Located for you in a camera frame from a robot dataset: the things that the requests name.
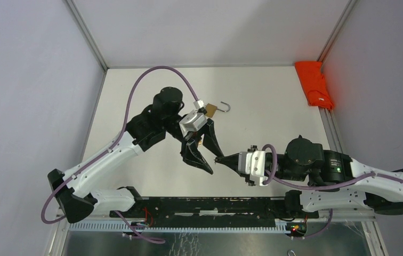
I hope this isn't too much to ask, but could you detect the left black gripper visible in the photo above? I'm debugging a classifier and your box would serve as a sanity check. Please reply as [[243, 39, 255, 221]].
[[164, 116, 223, 174]]

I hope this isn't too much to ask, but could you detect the large brass padlock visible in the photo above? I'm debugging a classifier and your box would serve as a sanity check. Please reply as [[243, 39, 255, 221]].
[[205, 101, 231, 118]]

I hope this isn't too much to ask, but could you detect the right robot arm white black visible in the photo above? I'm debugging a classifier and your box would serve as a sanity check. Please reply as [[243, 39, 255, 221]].
[[215, 137, 403, 218]]

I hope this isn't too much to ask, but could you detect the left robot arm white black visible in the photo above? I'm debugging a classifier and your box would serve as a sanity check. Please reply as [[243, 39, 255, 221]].
[[47, 87, 224, 223]]

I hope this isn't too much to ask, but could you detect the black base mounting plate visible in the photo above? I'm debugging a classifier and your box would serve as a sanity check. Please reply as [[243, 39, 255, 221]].
[[109, 197, 319, 228]]

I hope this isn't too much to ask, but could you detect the orange folded cloth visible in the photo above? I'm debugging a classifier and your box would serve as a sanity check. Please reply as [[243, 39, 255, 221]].
[[294, 61, 335, 110]]

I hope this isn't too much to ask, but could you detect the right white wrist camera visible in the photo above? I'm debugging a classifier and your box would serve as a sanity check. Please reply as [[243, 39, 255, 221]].
[[249, 150, 268, 186]]

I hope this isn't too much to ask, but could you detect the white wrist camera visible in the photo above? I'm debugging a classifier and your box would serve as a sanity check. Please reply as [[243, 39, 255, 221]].
[[249, 150, 268, 186], [179, 100, 207, 137]]

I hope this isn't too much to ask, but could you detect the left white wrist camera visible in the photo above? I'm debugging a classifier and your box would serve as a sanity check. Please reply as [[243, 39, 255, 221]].
[[179, 100, 207, 137]]

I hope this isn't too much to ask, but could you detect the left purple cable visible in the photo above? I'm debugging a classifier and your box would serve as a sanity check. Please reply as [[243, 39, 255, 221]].
[[41, 66, 202, 245]]

